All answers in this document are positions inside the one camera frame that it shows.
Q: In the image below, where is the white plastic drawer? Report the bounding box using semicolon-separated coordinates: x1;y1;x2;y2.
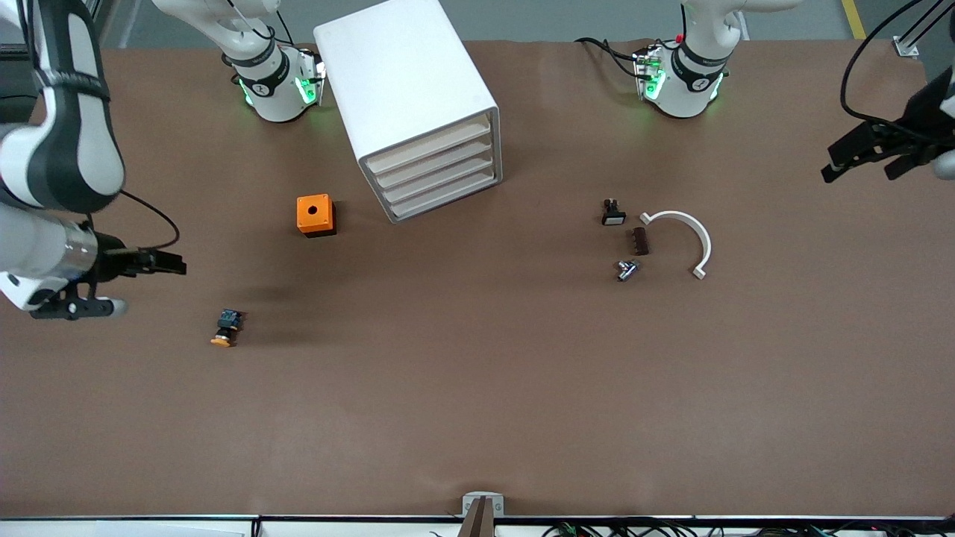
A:
390;172;498;222
375;140;495;189
366;122;495;174
383;157;496;204

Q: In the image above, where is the white drawer cabinet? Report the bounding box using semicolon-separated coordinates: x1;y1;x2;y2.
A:
313;0;503;224

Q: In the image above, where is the orange box with black base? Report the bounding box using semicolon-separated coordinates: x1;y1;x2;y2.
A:
296;194;337;239

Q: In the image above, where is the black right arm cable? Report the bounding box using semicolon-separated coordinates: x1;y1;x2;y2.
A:
118;189;182;252

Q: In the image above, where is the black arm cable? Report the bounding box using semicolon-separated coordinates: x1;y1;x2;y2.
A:
118;189;182;252
840;0;927;144

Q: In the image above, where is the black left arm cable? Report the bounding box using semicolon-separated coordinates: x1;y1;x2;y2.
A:
840;0;927;144

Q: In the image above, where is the white curved bracket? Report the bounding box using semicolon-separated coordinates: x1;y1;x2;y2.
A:
639;210;713;281

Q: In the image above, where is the black base cable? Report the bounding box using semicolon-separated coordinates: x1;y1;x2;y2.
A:
574;37;644;80

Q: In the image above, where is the grey camera bracket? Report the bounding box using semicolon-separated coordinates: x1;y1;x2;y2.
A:
462;492;505;518

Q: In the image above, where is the black cable bundle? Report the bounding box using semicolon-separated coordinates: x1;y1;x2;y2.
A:
541;521;955;537

